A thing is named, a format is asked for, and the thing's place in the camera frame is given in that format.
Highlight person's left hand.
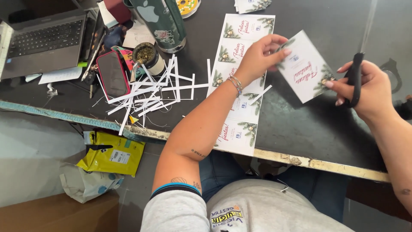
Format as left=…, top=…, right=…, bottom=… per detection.
left=234, top=34, right=292, bottom=88

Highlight person's right hand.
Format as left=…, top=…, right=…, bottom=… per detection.
left=325, top=60, right=392, bottom=122

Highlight black scissors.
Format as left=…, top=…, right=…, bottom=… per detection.
left=342, top=52, right=365, bottom=109

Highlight white cut holiday card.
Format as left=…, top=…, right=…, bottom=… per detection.
left=276, top=30, right=337, bottom=104

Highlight printed sheet of holiday cards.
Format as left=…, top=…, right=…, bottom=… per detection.
left=207, top=14, right=276, bottom=157

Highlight single white paper strip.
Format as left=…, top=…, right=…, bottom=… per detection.
left=249, top=85, right=273, bottom=106

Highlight small stack of cut cards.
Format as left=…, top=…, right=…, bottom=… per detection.
left=234, top=0, right=273, bottom=14

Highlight yellow ribbon spool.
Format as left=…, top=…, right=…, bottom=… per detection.
left=175, top=0, right=202, bottom=18

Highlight green thermos with stickers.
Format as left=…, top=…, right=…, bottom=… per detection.
left=124, top=0, right=187, bottom=54

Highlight mate gourd with metal straw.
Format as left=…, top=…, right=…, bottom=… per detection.
left=130, top=42, right=165, bottom=83

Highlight pile of white paper strips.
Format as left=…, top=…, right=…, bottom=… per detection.
left=93, top=54, right=213, bottom=136

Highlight blue jeans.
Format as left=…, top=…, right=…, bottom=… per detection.
left=198, top=151, right=350, bottom=223

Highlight white note paper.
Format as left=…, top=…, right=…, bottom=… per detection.
left=122, top=21, right=156, bottom=49

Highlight phone in red case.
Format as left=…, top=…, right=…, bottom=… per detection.
left=96, top=50, right=131, bottom=100

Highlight dark red box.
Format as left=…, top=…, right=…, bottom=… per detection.
left=103, top=0, right=132, bottom=25

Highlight grey sweatshirt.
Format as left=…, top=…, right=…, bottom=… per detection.
left=140, top=179, right=355, bottom=232

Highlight white envelope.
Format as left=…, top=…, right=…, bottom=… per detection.
left=97, top=1, right=119, bottom=29

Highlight bunch of keys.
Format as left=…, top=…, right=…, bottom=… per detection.
left=80, top=30, right=107, bottom=99

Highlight yellow plastic mailer bag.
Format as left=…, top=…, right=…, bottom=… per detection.
left=76, top=130, right=146, bottom=177

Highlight white paper sheet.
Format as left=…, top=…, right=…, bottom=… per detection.
left=38, top=66, right=84, bottom=85

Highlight measuring tape on table edge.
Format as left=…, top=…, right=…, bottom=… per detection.
left=0, top=100, right=169, bottom=143

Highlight white paper bag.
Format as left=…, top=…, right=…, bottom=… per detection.
left=59, top=162, right=125, bottom=204

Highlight grey laptop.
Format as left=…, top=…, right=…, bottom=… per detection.
left=0, top=0, right=98, bottom=81

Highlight brown cardboard box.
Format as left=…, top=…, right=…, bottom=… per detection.
left=0, top=190, right=120, bottom=232

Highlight beaded wrist bracelets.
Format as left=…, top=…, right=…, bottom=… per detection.
left=227, top=76, right=244, bottom=98

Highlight colourful keychain strap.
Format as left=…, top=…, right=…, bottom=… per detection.
left=111, top=45, right=146, bottom=78

